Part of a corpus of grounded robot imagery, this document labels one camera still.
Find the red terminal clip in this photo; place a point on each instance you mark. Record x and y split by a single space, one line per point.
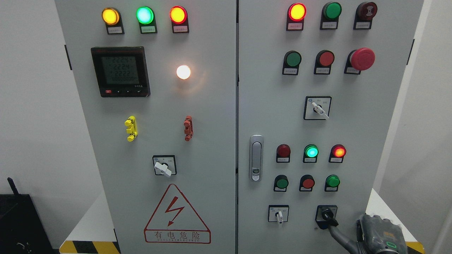
188 128

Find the yellow indicator light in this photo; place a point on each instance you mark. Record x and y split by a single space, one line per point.
113 22

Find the green lit indicator middle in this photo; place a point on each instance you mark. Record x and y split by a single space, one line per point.
310 154

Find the green lit indicator light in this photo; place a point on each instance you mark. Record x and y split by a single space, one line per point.
146 19

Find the white selector switch bottom left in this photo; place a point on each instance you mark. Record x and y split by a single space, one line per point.
278 214

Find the black box with antenna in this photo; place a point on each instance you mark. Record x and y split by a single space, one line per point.
21 230

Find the green push button lower left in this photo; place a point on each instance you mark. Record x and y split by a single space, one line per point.
281 183

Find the white rotary switch left door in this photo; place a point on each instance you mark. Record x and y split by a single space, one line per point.
164 165

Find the green push button second row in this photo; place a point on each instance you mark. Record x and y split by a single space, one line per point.
291 63

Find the yellow terminal clip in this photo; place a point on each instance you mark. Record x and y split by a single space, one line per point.
131 128

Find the grey right cabinet door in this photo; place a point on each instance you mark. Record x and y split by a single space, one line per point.
272 105

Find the dark red buzzer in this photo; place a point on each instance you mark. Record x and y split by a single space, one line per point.
364 15

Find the grey left cabinet door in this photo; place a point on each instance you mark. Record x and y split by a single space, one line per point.
206 163

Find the black digital power meter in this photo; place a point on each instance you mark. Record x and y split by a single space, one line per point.
121 71

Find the red electrical hazard sticker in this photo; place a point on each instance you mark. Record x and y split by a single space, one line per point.
175 220

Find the red-orange indicator light left door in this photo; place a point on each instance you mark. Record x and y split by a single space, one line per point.
179 19

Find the red emergency stop mushroom button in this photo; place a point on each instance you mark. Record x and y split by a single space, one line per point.
359 60

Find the green illuminated button lower right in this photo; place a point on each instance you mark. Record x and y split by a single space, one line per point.
332 183

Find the white selector switch upper right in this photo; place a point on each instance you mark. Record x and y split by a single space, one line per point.
317 107

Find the black selector knob switch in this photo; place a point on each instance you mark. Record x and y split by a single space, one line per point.
325 216

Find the grey cabinet door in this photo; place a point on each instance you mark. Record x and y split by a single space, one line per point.
272 105
206 163

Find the red push button lower middle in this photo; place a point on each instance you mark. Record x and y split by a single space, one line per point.
307 183

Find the red push button second row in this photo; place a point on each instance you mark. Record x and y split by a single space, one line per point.
323 62

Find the white selector switch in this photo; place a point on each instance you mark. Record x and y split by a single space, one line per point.
278 214
317 107

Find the red lit indicator top right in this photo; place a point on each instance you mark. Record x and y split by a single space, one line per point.
295 17

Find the green push button top row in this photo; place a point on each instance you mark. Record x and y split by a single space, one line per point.
330 16

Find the white lit indicator lamp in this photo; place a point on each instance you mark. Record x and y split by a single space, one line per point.
183 72

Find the silver door lock handle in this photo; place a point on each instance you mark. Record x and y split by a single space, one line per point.
255 165

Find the dark red indicator left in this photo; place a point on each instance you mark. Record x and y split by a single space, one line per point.
283 153

